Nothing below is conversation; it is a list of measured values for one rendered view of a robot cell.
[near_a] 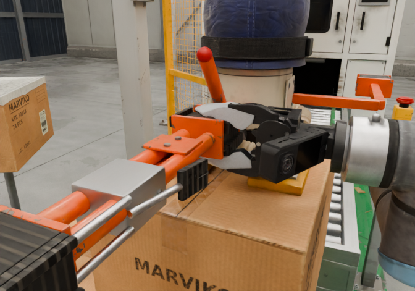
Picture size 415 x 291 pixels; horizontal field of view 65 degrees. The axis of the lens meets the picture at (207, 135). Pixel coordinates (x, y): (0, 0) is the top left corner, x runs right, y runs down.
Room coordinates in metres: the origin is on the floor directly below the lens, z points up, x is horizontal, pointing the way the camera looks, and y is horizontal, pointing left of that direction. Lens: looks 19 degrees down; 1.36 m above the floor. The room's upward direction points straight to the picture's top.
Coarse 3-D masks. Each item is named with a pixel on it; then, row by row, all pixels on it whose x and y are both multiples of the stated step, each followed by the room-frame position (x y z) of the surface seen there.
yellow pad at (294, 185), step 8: (296, 176) 0.53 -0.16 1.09; (304, 176) 0.54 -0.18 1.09; (248, 184) 0.54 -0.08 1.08; (256, 184) 0.53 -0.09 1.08; (264, 184) 0.52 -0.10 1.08; (272, 184) 0.52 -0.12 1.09; (280, 184) 0.51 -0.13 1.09; (288, 184) 0.51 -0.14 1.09; (296, 184) 0.51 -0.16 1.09; (304, 184) 0.53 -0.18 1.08; (280, 192) 0.51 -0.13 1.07; (288, 192) 0.51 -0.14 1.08; (296, 192) 0.50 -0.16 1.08
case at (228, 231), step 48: (240, 192) 0.51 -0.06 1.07; (144, 240) 0.46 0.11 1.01; (192, 240) 0.42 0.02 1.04; (240, 240) 0.39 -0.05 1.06; (288, 240) 0.38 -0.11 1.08; (96, 288) 0.52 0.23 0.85; (144, 288) 0.47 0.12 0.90; (192, 288) 0.42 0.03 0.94; (240, 288) 0.39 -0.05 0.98; (288, 288) 0.36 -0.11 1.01
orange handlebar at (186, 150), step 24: (312, 96) 0.69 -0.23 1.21; (336, 96) 0.68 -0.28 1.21; (144, 144) 0.38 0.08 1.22; (168, 144) 0.37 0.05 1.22; (192, 144) 0.38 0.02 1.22; (168, 168) 0.32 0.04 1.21; (48, 216) 0.22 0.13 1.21; (72, 216) 0.24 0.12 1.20; (96, 216) 0.22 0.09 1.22; (120, 216) 0.24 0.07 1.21; (96, 240) 0.21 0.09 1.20
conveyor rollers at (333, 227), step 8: (312, 112) 2.99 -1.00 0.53; (320, 112) 2.96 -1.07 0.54; (328, 112) 2.94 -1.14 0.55; (336, 112) 2.93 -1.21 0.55; (312, 120) 2.73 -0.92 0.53; (320, 120) 2.71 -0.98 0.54; (328, 120) 2.69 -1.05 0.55; (336, 176) 1.65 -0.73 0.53; (336, 184) 1.56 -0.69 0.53; (336, 192) 1.48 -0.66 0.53; (336, 200) 1.39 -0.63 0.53; (336, 208) 1.31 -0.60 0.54; (336, 216) 1.23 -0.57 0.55; (328, 224) 1.17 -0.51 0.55; (336, 224) 1.17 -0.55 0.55; (328, 232) 1.15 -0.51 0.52; (336, 232) 1.14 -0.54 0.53; (328, 240) 1.07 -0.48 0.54; (336, 240) 1.07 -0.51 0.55
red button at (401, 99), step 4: (400, 96) 1.43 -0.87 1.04; (404, 96) 1.43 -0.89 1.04; (396, 100) 1.41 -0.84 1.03; (400, 100) 1.39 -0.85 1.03; (404, 100) 1.39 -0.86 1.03; (408, 100) 1.38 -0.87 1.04; (412, 100) 1.39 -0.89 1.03; (400, 104) 1.40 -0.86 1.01; (404, 104) 1.39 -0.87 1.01; (408, 104) 1.39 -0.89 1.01
